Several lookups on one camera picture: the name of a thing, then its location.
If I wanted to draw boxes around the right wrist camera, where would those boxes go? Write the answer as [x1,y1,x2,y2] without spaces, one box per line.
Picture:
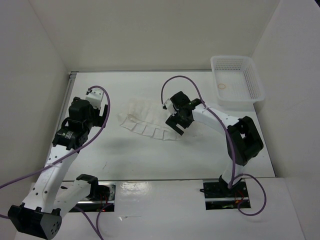
[162,98,176,116]

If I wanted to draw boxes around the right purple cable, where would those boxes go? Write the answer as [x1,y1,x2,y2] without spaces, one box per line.
[160,75,267,216]

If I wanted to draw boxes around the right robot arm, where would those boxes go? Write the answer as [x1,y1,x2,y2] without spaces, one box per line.
[162,91,264,197]

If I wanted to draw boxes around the purple cable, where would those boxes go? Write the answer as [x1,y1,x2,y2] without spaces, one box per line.
[160,75,267,216]
[0,85,115,240]

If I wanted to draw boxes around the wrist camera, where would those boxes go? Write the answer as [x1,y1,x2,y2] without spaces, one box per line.
[162,98,176,116]
[85,87,104,110]

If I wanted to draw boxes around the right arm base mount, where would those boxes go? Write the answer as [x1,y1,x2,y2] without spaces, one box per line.
[199,180,251,210]

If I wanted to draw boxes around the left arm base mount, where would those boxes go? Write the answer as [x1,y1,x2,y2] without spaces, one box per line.
[69,181,117,213]

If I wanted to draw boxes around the white plastic basket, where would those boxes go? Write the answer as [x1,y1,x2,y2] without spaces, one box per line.
[210,55,265,108]

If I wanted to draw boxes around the white pleated skirt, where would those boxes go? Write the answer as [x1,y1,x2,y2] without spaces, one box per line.
[117,98,181,141]

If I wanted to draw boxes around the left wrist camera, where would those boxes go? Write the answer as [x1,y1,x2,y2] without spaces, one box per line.
[85,87,104,110]

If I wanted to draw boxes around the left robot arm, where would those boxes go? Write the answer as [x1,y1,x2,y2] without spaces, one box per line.
[7,96,109,240]

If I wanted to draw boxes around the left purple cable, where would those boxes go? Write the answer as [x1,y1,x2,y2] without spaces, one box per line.
[0,85,115,240]

